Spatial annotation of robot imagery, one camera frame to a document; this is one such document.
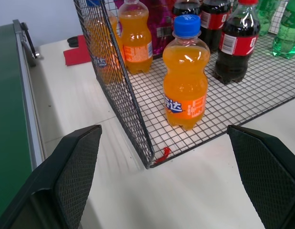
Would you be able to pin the purple snack bag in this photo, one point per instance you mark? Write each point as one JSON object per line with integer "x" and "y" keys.
{"x": 159, "y": 26}

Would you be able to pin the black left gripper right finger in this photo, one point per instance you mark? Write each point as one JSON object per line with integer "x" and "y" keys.
{"x": 266, "y": 176}

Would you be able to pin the cola bottle red label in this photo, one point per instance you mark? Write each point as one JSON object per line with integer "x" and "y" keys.
{"x": 185, "y": 7}
{"x": 215, "y": 21}

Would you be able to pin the green conveyor belt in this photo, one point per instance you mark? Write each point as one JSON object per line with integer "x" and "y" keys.
{"x": 11, "y": 114}

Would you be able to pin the cola bottle red cap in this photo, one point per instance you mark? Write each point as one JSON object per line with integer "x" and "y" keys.
{"x": 236, "y": 45}

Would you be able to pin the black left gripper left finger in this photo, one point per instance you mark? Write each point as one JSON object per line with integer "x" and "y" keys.
{"x": 73, "y": 171}

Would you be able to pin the orange soda bottle blue cap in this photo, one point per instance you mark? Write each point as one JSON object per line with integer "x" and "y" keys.
{"x": 185, "y": 78}

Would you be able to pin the red cloth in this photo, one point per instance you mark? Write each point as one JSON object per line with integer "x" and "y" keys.
{"x": 77, "y": 53}

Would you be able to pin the green soda bottle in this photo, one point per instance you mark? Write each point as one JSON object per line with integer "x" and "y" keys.
{"x": 266, "y": 16}
{"x": 287, "y": 31}

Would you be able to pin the red twist tie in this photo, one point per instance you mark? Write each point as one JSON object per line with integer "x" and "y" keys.
{"x": 163, "y": 155}

